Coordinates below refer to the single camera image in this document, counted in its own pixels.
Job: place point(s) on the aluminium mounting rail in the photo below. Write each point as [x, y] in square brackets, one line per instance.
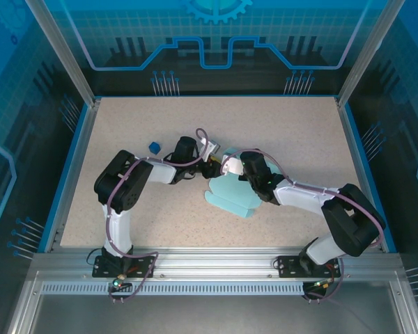
[212, 261]

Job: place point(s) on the small dark blue cube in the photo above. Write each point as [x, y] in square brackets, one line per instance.
[155, 147]

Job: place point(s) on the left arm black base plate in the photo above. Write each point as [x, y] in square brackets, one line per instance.
[101, 269]

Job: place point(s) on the right aluminium frame post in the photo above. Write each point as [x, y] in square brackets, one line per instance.
[362, 52]

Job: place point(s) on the left aluminium frame post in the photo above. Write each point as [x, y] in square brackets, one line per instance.
[66, 52]

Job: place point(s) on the left aluminium side rail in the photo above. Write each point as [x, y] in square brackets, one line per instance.
[83, 146]

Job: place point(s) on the right aluminium side rail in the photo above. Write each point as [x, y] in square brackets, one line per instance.
[352, 146]

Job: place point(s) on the light blue paper box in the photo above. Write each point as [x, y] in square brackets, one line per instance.
[233, 198]

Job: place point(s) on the aluminium frame post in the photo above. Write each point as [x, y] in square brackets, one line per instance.
[362, 52]
[66, 52]

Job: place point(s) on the aluminium side rail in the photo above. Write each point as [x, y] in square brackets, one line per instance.
[352, 146]
[83, 146]

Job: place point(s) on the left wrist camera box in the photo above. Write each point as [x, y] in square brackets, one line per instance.
[210, 146]

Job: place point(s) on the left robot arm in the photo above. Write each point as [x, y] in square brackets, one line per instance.
[122, 184]

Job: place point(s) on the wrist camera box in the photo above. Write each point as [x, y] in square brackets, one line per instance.
[210, 146]
[234, 166]

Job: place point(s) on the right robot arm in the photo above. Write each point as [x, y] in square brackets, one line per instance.
[352, 219]

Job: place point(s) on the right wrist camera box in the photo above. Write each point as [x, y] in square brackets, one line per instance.
[234, 166]

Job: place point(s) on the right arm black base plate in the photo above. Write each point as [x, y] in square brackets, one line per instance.
[287, 268]

